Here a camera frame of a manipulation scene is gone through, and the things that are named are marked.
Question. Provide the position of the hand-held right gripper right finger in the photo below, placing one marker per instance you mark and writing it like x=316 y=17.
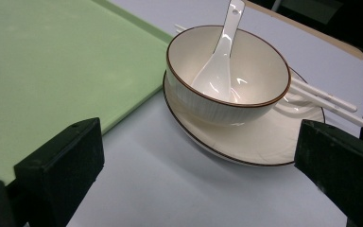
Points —
x=343 y=167

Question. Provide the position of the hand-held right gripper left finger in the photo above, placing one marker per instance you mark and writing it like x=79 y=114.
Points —
x=60 y=170

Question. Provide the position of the cream bowl with brown rim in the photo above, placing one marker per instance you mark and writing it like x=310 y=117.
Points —
x=258 y=69

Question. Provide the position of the white ceramic spoon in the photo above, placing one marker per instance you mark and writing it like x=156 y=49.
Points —
x=216 y=75

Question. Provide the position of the white chopstick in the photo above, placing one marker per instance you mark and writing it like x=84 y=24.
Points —
x=334 y=110
x=324 y=94

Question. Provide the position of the cream plate with brown rim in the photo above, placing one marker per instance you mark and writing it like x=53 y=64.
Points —
x=264 y=142

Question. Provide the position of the green tray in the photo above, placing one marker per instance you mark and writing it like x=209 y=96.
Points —
x=60 y=63

